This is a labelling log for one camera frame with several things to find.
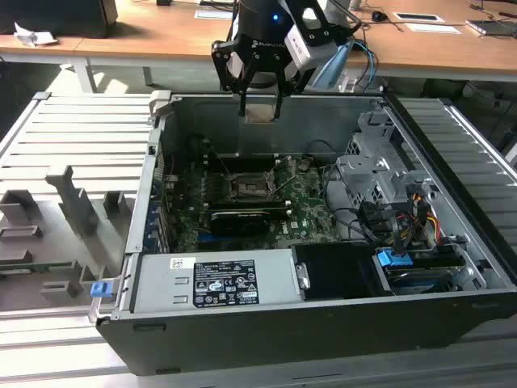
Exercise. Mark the white paper sheet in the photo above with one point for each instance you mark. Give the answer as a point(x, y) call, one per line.
point(432, 28)

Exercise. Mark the green RAM stick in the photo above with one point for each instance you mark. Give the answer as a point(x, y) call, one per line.
point(36, 266)

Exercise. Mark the black computer mouse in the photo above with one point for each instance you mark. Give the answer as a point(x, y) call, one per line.
point(378, 15)

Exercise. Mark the wooden desk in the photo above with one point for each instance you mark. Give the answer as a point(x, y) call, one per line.
point(161, 32)

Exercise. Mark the black RAM stick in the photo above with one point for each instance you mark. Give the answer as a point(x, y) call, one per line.
point(250, 204)

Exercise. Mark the grey parts rack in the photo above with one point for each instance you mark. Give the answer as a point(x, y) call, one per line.
point(60, 242)

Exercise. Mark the black open PC case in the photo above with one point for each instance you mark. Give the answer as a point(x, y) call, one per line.
point(282, 343)

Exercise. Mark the small CPU plate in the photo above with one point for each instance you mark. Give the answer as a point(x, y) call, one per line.
point(259, 113)

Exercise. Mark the blue plastic case latch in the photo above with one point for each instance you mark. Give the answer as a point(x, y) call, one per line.
point(101, 290)

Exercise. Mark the white framed desk grommet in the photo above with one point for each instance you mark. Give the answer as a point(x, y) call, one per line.
point(418, 17)
point(210, 14)

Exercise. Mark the black power supply label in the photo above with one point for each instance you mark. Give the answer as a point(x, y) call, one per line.
point(224, 283)

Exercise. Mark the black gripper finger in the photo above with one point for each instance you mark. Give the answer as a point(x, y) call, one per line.
point(278, 105)
point(224, 72)

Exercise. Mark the grey laptop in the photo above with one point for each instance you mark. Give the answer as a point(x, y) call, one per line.
point(490, 26)

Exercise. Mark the black box on desk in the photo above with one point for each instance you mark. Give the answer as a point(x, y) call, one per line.
point(60, 16)

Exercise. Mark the grey power supply unit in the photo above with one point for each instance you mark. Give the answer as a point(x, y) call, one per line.
point(161, 283)

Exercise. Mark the hard disk in blue carrier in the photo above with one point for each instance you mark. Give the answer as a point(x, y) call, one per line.
point(393, 258)

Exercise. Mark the black plastic air shroud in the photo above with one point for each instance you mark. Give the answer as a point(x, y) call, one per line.
point(335, 271)

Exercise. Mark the round coin battery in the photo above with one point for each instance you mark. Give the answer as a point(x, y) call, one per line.
point(304, 164)

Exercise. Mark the grey metal drive cage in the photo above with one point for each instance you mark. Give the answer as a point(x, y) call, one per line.
point(359, 169)

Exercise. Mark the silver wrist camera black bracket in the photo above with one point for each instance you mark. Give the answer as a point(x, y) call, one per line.
point(309, 46)

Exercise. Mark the small black desk object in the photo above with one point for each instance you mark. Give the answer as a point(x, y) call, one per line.
point(163, 2)

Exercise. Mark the green motherboard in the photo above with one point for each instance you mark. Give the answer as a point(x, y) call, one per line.
point(307, 202)

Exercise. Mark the black graphics card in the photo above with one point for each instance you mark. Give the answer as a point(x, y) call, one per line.
point(238, 224)

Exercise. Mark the crumpled white paper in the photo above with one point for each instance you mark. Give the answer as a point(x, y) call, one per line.
point(34, 36)

